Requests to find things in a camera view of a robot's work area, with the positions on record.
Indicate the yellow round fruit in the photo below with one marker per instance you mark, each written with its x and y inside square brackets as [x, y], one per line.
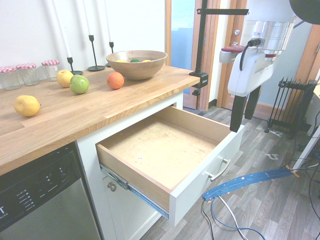
[63, 78]

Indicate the orange fruit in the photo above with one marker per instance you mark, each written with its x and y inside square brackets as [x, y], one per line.
[115, 80]

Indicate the black clamp camera stand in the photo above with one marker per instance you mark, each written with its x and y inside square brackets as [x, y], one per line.
[201, 47]

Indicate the black candle holder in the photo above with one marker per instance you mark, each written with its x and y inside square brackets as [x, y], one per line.
[95, 67]
[111, 50]
[72, 67]

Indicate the white drawer wooden interior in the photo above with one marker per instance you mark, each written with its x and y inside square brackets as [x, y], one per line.
[162, 150]

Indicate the green apple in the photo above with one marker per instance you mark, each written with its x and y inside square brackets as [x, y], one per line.
[79, 84]

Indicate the silver door lock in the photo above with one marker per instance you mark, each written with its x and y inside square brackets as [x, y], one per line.
[236, 32]

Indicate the round metal cabinet knob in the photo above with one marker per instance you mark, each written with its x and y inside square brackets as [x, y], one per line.
[112, 186]

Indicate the glass jar red checked lid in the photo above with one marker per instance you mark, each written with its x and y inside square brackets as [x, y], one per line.
[27, 74]
[9, 78]
[51, 70]

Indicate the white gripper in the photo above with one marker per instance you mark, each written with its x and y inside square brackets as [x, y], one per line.
[247, 72]

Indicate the metal drawer slide rail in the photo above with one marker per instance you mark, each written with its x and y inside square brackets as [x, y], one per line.
[140, 193]

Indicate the wooden door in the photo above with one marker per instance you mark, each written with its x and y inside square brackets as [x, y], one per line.
[226, 82]

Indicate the black oil radiator heater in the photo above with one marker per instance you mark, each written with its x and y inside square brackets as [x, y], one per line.
[290, 105]

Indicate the grey wrist camera red mount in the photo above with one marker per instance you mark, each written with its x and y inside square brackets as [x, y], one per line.
[228, 55]

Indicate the green lime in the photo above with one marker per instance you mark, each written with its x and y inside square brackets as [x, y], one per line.
[134, 60]

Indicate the white floor tape mark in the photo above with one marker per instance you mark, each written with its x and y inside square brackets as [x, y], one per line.
[272, 156]

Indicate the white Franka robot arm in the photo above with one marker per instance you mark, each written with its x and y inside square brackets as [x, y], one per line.
[272, 15]

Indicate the wooden bowl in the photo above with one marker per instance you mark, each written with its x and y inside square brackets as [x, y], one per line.
[136, 66]

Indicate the stainless steel dishwasher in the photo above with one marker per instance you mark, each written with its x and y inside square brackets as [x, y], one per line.
[45, 200]

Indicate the white kitchen cabinet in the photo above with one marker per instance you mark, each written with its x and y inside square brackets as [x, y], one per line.
[130, 217]

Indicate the yellow lemon in bowl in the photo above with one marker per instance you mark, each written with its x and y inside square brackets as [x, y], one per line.
[121, 60]
[146, 60]

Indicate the large yellow lemon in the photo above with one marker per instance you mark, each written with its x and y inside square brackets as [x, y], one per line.
[26, 105]

